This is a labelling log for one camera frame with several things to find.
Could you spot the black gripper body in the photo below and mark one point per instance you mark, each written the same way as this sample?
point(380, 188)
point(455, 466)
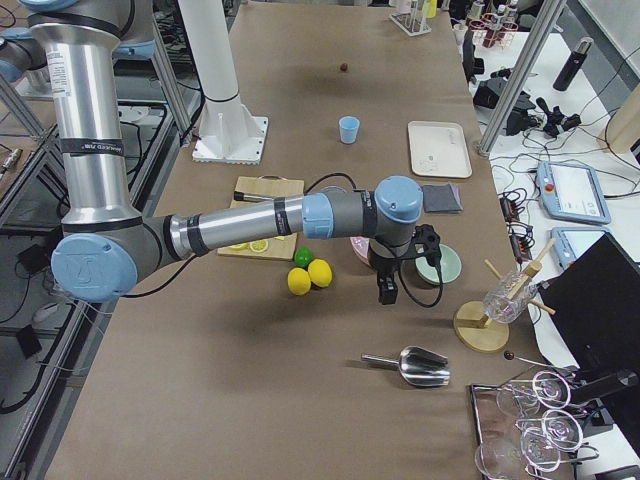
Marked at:
point(384, 263)

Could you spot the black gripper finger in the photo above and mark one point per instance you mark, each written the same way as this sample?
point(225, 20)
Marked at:
point(387, 289)

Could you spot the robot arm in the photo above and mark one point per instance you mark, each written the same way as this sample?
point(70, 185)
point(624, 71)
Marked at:
point(20, 52)
point(108, 246)

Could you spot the pink bowl of ice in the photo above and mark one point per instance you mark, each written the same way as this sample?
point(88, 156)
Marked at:
point(360, 247)

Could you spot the steel ice scoop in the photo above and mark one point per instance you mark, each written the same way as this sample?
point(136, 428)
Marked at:
point(419, 367)

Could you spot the wooden cup stand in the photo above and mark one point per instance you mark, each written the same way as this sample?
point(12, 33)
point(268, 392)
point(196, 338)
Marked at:
point(476, 330)

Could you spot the light blue plastic cup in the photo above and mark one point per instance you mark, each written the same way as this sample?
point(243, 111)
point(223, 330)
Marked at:
point(348, 129)

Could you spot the yellow lemon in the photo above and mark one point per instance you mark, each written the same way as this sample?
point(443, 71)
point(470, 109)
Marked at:
point(320, 273)
point(298, 281)

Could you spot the green empty bowl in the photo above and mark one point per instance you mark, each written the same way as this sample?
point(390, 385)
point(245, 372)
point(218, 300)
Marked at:
point(450, 263)

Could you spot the green lime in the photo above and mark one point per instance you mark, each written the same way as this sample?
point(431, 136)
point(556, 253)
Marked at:
point(303, 257)

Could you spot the grey folded cloth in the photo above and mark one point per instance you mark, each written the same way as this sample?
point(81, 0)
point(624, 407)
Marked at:
point(441, 198)

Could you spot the clear glass mug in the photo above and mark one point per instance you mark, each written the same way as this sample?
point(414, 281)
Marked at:
point(509, 298)

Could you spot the cream rabbit tray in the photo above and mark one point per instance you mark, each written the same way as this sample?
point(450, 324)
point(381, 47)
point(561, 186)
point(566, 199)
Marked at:
point(438, 149)

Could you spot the lemon slice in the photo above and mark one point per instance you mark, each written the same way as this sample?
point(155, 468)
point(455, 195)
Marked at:
point(259, 246)
point(238, 247)

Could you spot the steel muddler black tip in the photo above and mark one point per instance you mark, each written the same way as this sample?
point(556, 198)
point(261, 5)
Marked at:
point(251, 197)

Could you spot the teach pendant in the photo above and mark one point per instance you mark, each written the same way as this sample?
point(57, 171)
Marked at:
point(572, 192)
point(572, 242)

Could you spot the wine glass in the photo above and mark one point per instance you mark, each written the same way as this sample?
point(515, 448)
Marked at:
point(532, 457)
point(521, 397)
point(557, 426)

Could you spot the black glass tray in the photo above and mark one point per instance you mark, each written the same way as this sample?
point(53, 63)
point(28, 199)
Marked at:
point(491, 422)

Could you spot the black monitor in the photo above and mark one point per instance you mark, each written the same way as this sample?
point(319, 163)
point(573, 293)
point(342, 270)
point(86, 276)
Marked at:
point(596, 303)

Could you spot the black thermos bottle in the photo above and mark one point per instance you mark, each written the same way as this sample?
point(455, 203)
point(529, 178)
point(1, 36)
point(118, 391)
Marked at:
point(573, 64)

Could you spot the aluminium frame post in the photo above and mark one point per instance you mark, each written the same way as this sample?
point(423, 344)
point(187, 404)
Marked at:
point(536, 39)

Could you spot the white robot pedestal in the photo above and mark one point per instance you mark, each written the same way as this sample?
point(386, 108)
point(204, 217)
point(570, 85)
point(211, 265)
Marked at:
point(228, 132)

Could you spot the white wire rack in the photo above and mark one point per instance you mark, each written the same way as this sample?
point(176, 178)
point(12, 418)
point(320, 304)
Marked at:
point(412, 24)

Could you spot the red wire bottle basket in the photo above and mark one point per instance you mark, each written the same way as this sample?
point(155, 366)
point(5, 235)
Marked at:
point(492, 24)

